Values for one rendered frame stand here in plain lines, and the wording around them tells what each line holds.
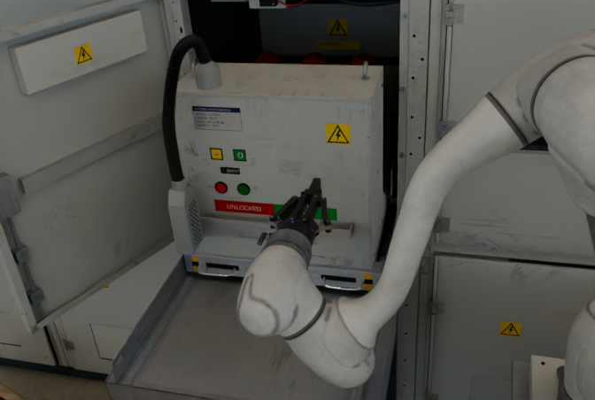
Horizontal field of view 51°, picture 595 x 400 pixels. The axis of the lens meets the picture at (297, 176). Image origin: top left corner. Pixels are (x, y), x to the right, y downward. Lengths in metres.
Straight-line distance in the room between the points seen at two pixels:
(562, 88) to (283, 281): 0.51
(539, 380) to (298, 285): 0.69
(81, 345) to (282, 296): 1.72
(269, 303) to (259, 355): 0.52
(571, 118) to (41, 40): 1.14
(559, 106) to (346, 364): 0.55
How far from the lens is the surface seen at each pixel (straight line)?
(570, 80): 0.87
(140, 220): 1.87
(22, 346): 2.85
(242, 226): 1.57
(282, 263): 1.06
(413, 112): 1.68
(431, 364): 2.17
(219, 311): 1.65
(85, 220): 1.75
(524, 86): 0.95
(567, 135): 0.83
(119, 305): 2.40
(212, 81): 1.50
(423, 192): 0.99
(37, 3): 1.94
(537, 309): 2.00
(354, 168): 1.46
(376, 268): 1.62
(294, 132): 1.44
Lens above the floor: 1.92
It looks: 29 degrees down
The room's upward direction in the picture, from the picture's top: 4 degrees counter-clockwise
